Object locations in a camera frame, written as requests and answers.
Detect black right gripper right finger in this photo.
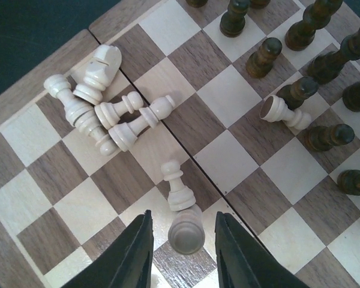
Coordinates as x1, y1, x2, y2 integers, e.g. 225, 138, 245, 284
215, 211, 307, 288

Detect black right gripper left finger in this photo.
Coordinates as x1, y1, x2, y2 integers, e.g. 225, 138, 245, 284
64, 210, 154, 288

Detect light wooden pawn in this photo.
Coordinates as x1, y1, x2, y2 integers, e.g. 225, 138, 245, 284
259, 95, 312, 130
161, 160, 196, 211

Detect pile of light pieces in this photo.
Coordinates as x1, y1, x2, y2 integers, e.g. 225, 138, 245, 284
44, 74, 175, 155

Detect wooden chessboard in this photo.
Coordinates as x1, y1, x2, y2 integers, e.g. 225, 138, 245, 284
0, 1, 360, 287

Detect light wooden fallen pawn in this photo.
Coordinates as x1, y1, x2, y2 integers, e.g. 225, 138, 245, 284
259, 95, 312, 130

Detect light wooden fallen knight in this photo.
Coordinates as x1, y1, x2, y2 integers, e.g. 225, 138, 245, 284
73, 44, 122, 105

